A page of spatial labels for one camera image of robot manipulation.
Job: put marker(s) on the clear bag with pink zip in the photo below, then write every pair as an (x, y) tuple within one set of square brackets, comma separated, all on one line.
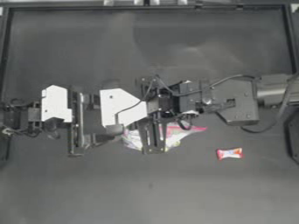
[(175, 137)]

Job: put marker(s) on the red white candy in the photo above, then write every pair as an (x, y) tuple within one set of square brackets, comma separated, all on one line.
[(230, 153)]

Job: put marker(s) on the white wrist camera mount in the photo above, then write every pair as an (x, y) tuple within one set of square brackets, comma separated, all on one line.
[(56, 102), (112, 100)]

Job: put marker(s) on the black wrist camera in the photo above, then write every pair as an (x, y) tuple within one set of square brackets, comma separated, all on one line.
[(52, 128), (115, 129)]

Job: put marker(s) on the black table frame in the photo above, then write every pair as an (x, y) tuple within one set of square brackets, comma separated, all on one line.
[(78, 5)]

